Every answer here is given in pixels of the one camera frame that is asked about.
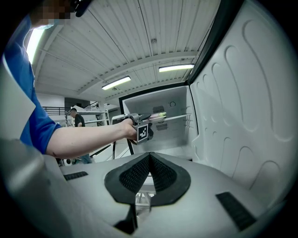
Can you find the ceiling tube light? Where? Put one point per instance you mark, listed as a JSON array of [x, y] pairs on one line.
[[35, 44], [116, 83], [174, 68]]

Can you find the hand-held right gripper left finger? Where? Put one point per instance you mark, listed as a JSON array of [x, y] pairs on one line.
[[100, 193]]

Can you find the person's blue shirt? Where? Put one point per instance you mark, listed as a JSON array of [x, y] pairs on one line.
[[28, 97]]

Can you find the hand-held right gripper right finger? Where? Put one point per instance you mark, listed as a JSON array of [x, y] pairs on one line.
[[200, 200]]

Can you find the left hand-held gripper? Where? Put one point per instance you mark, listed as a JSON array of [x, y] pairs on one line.
[[142, 133]]

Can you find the purple eggplant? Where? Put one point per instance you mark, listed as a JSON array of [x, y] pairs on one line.
[[158, 115]]

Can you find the black head camera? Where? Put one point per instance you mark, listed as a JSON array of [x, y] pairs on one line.
[[82, 8]]

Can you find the white body harness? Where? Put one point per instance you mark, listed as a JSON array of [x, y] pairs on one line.
[[14, 111]]

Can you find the person's left hand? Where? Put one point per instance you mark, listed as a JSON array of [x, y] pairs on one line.
[[129, 130]]

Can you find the white metal shelf rack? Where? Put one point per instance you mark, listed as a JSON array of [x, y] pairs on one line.
[[95, 116]]

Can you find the black mezzanine railing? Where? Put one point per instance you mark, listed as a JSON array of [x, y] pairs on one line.
[[56, 110]]

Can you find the person's left forearm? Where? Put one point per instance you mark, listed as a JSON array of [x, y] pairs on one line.
[[88, 139]]

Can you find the person's head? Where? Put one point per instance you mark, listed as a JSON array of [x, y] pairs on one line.
[[53, 11]]

